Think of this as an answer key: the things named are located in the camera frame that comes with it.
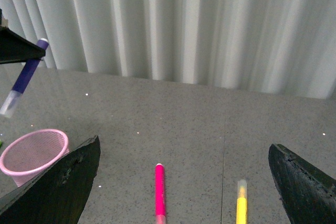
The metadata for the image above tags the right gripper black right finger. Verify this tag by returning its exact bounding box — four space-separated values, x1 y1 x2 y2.
268 144 335 223

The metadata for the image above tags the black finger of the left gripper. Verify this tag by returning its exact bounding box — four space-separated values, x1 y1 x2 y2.
1 9 46 64

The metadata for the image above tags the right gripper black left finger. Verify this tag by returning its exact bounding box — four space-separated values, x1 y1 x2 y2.
1 136 101 223

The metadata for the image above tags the yellow highlighter pen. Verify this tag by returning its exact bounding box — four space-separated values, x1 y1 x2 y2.
236 179 248 224

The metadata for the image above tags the white pleated curtain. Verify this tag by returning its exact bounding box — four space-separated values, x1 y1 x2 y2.
1 0 335 99

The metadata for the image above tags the purple highlighter pen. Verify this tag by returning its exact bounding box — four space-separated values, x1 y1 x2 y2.
1 38 49 118

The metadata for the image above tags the pink highlighter pen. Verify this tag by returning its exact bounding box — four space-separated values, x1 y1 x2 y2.
155 163 166 224

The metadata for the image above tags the pink mesh pen cup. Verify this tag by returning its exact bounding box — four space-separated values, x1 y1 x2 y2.
1 129 69 187

